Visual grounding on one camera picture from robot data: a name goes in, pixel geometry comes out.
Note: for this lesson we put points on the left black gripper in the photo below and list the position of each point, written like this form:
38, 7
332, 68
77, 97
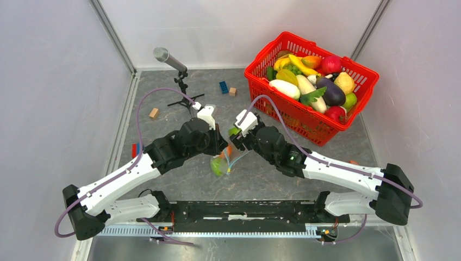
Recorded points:
219, 143

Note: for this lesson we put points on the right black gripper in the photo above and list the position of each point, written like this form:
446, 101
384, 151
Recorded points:
239, 138

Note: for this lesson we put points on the green apple toy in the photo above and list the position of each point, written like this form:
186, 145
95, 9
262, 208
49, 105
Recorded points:
233, 131

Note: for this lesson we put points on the orange fruit toy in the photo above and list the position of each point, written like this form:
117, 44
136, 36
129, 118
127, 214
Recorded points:
226, 152

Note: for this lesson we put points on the clear zip top bag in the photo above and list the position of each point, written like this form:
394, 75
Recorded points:
234, 157

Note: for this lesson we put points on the orange mango toy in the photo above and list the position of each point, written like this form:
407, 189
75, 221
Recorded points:
311, 61

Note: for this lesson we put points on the yellow lemon toy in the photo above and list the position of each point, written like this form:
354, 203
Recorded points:
345, 82

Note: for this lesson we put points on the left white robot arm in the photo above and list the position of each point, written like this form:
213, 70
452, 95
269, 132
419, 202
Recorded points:
92, 207

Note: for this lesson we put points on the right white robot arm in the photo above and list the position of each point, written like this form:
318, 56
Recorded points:
387, 192

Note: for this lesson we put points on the red plastic basket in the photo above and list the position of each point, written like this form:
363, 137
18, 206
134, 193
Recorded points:
303, 119

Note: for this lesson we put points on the wooden block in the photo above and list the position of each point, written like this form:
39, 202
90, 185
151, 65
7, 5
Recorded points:
154, 113

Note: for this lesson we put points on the blue toy brick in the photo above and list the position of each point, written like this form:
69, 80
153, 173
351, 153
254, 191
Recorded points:
223, 87

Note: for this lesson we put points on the white cucumber toy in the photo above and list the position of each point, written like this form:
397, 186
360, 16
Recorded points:
286, 88

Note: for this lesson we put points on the small wooden cube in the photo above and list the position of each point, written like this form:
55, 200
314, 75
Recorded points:
233, 92

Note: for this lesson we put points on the red and blue bricks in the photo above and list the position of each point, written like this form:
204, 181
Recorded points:
136, 149

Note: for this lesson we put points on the black tripod stand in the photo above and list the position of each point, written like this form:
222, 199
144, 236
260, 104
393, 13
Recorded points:
183, 87

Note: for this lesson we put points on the white radish toy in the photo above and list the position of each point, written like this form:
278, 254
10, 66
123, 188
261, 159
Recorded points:
311, 96

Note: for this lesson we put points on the red tomato toy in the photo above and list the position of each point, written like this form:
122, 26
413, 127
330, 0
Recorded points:
337, 114

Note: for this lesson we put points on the green grapes toy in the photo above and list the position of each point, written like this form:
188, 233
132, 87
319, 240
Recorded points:
294, 69

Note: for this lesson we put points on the yellow banana bunch toy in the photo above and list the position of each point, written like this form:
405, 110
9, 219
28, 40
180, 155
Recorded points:
280, 63

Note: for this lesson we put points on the purple eggplant toy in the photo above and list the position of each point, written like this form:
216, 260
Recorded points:
333, 95

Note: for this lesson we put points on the grey microphone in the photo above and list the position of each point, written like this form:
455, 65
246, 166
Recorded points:
163, 55

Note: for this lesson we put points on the green pear toy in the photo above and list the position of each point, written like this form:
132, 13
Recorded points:
350, 101

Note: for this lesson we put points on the red apple toy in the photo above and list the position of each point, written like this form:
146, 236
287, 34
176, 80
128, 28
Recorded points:
331, 64

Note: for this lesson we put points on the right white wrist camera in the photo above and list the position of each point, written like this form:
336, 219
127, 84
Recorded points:
246, 121

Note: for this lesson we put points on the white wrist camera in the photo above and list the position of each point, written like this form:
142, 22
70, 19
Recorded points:
246, 121
206, 113

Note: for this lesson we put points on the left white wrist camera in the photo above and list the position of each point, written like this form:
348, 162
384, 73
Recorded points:
206, 113

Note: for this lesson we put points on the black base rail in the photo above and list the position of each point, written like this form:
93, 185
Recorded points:
243, 216

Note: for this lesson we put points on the white cable duct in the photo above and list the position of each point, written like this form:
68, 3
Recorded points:
148, 231

